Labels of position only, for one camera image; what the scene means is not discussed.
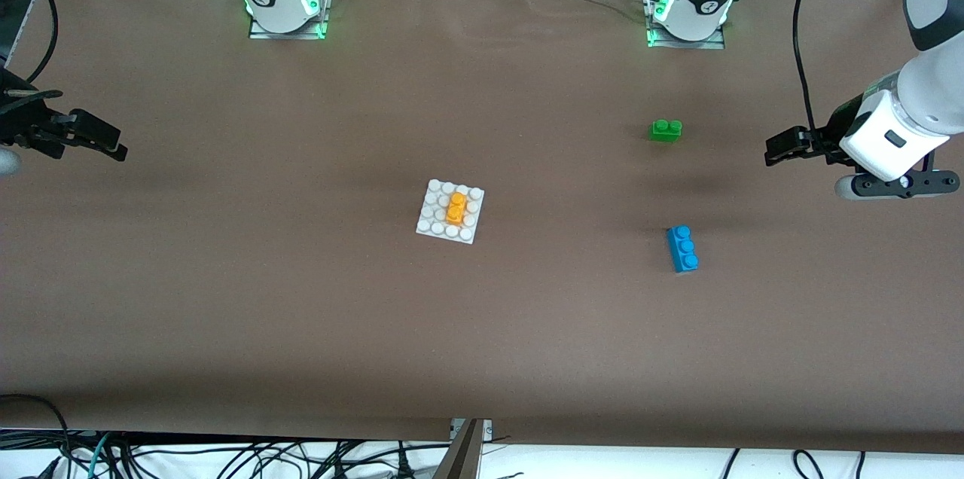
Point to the white studded base plate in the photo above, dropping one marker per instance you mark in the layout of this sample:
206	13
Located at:
433	227

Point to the yellow toy block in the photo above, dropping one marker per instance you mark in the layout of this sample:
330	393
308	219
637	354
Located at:
456	209

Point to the blue toy block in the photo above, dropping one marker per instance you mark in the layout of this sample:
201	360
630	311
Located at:
683	251

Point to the dark slanted beam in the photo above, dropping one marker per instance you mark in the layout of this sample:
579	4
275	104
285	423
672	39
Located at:
461	460

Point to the brown table cover sheet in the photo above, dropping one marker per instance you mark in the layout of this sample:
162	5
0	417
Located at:
482	313

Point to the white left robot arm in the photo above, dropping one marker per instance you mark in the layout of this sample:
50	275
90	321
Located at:
938	80

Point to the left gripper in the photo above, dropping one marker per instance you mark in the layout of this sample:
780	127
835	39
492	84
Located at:
831	132

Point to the small metal bracket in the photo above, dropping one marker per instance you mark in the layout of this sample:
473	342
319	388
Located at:
486	430

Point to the green toy block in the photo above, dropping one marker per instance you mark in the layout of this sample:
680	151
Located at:
665	132

